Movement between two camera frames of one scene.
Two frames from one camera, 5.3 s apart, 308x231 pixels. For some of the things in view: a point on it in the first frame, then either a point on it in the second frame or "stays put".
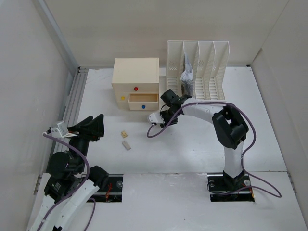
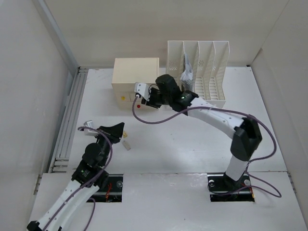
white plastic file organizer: x=208 y=60 stays put
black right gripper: x=162 y=113 → x=152 y=91
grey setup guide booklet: x=187 y=78 stays put
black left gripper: x=93 y=132 → x=114 y=132
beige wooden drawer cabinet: x=136 y=81 stays put
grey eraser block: x=128 y=147 stays put
